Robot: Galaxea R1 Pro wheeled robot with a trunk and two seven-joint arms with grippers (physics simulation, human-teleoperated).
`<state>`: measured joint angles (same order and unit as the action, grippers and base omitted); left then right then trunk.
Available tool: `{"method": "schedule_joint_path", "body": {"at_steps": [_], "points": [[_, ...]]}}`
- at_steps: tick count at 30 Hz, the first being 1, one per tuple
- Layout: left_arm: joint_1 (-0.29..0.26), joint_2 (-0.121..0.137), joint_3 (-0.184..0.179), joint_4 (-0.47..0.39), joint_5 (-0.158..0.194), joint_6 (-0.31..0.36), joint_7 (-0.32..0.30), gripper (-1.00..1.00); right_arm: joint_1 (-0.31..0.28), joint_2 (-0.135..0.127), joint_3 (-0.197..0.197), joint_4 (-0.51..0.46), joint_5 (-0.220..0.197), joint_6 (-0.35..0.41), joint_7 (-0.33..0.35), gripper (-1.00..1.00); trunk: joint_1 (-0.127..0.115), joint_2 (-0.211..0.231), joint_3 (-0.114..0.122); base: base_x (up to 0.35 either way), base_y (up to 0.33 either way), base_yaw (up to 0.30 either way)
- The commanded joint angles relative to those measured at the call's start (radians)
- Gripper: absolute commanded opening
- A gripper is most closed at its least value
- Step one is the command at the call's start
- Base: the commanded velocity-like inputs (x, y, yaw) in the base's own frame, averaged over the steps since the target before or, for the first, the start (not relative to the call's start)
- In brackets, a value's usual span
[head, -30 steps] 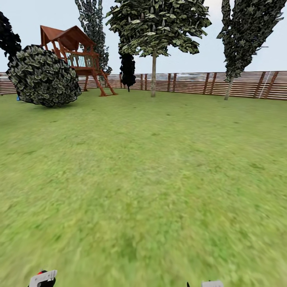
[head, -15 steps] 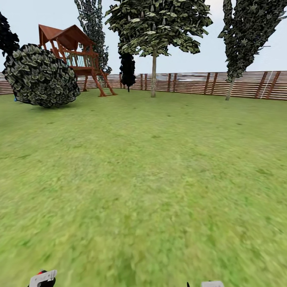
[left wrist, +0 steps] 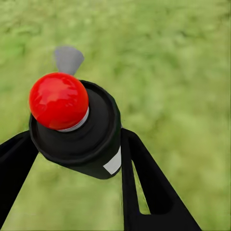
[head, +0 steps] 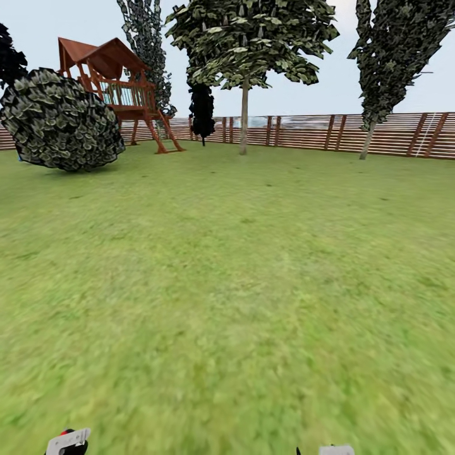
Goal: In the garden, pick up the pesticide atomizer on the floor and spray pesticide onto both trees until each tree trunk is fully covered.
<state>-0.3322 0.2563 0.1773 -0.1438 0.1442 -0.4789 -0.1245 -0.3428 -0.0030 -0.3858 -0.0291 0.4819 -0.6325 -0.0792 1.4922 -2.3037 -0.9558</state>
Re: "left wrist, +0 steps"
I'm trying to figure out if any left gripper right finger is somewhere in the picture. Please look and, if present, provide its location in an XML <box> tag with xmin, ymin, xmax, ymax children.
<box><xmin>120</xmin><ymin>128</ymin><xmax>202</xmax><ymax>231</ymax></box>

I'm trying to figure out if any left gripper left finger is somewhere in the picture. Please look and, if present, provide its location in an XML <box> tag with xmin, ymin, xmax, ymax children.
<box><xmin>0</xmin><ymin>130</ymin><xmax>39</xmax><ymax>230</ymax></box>

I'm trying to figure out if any pesticide atomizer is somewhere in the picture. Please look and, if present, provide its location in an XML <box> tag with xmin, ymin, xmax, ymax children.
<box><xmin>29</xmin><ymin>46</ymin><xmax>122</xmax><ymax>180</ymax></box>

